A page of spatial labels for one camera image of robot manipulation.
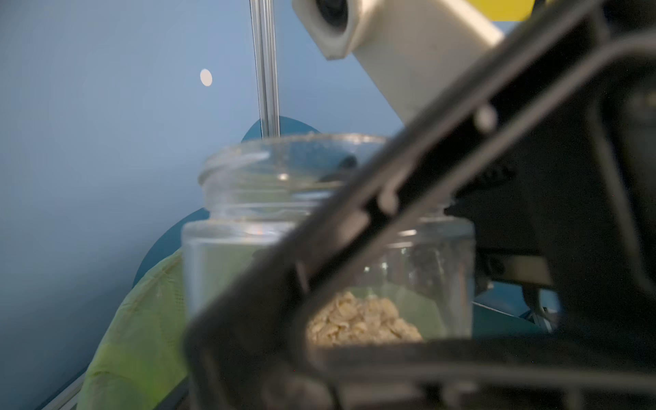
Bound red lid oatmeal jar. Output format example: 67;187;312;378
182;133;475;348

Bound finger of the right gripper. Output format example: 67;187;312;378
184;1;655;409

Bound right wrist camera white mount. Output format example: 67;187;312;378
292;0;505;124

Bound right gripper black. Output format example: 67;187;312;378
447;76;655;338

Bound mesh bin green bag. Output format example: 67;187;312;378
78;249;187;409

